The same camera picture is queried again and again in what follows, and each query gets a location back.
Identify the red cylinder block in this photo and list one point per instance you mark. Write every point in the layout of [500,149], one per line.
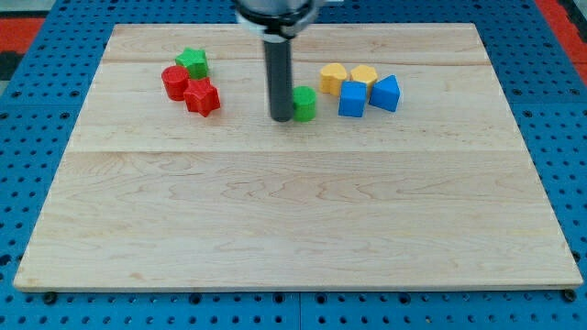
[175,80]

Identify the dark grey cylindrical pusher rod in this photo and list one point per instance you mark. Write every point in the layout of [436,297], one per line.
[279,78]

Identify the green cylinder block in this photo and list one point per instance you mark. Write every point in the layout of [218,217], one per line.
[304,102]

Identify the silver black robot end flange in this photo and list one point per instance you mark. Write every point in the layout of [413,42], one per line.
[276,19]

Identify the light wooden board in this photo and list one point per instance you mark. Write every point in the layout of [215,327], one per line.
[440,195]

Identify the green star block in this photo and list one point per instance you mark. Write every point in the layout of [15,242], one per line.
[194,61]

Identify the yellow hexagon block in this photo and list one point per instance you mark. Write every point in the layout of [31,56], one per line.
[365,74]

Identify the blue cube block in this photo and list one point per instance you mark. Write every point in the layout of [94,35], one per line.
[352,99]

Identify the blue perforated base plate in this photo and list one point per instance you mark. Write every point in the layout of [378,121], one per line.
[45,94]

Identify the red star block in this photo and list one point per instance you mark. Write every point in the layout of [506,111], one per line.
[201,96]

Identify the blue triangular prism block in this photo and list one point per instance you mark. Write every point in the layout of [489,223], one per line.
[386,93]

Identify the yellow heart block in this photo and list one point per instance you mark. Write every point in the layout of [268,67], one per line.
[332,76]

